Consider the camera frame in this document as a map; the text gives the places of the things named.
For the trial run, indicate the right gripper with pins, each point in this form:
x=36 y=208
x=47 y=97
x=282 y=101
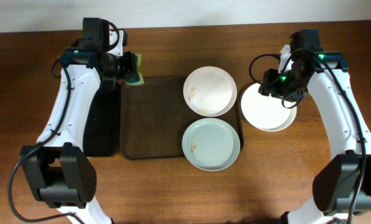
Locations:
x=269 y=82

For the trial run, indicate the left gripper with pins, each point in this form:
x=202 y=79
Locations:
x=131 y=65

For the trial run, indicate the green and yellow sponge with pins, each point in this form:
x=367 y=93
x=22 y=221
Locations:
x=133 y=75

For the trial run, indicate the white plate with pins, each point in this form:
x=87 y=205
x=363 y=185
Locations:
x=210 y=91
x=265 y=112

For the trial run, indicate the white plate top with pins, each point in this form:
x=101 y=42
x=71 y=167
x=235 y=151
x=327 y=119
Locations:
x=210 y=91

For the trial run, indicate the pale blue plate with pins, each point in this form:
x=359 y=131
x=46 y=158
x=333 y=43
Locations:
x=211 y=144

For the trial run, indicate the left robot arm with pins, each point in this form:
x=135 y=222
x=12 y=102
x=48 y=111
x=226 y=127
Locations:
x=83 y=123

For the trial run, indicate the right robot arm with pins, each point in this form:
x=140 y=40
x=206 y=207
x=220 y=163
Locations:
x=342 y=190

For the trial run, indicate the brown plastic serving tray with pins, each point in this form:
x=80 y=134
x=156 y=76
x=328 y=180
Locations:
x=153 y=119

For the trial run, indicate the black rectangular water tray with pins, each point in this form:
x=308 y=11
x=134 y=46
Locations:
x=101 y=130

